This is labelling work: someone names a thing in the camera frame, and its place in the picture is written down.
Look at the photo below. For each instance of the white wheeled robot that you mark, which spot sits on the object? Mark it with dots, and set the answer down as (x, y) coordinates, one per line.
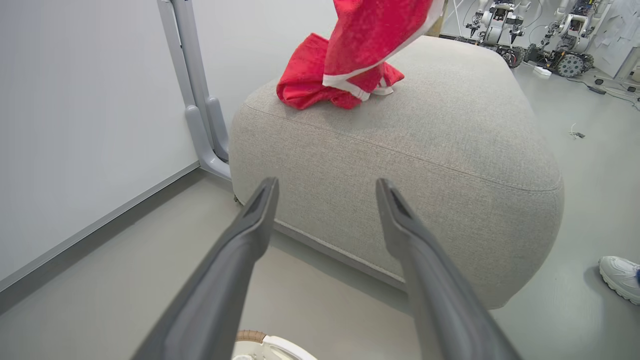
(570, 45)
(495, 30)

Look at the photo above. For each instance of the small white box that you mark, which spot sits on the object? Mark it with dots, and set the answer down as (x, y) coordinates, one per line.
(542, 71)

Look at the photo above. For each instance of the white laundry basket tan rim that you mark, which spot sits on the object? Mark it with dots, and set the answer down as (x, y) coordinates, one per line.
(270, 349)

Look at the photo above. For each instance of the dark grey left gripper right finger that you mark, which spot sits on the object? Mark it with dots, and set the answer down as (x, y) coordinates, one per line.
(435, 290)

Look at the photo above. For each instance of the white sneaker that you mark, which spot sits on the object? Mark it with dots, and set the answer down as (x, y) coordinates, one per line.
(620, 277)

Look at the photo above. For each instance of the grey fabric ottoman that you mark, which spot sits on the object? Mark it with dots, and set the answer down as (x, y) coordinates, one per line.
(400, 160)

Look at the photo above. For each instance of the red basketball jersey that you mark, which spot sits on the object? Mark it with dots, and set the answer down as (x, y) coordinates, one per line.
(360, 45)

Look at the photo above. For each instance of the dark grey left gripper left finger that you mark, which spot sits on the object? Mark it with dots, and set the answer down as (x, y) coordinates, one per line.
(220, 285)

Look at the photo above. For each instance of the grey metal partition stand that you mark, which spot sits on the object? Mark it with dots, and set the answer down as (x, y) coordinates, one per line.
(197, 105)

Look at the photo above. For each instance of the grey wall baseboard strip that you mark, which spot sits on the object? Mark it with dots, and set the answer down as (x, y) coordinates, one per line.
(100, 230)

